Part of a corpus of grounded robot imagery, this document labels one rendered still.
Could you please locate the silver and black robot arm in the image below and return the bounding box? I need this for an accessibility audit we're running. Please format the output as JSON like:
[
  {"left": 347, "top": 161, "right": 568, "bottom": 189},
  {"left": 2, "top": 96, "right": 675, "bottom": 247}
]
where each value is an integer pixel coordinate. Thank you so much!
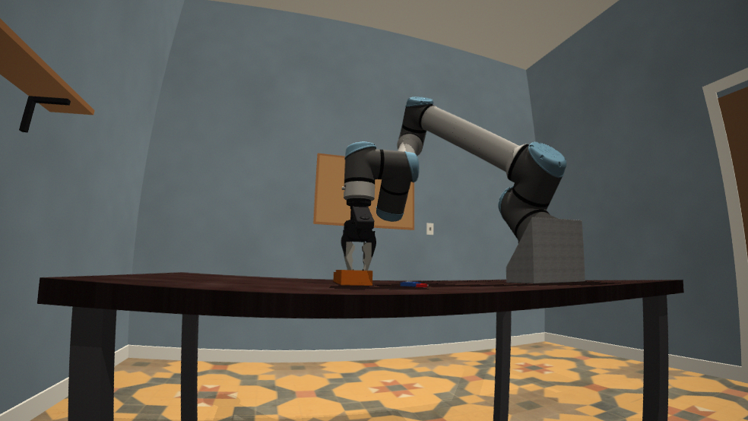
[{"left": 342, "top": 97, "right": 566, "bottom": 243}]

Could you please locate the orange three-compartment bin rack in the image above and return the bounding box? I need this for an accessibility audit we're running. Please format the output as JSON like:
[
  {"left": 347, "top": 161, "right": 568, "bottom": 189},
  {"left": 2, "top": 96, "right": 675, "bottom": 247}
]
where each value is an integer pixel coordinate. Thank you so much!
[{"left": 333, "top": 270, "right": 372, "bottom": 286}]

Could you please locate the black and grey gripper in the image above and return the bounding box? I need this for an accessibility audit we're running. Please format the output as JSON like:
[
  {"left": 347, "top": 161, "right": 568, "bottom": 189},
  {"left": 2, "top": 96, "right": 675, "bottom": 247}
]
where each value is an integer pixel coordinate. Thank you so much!
[{"left": 341, "top": 198, "right": 376, "bottom": 271}]

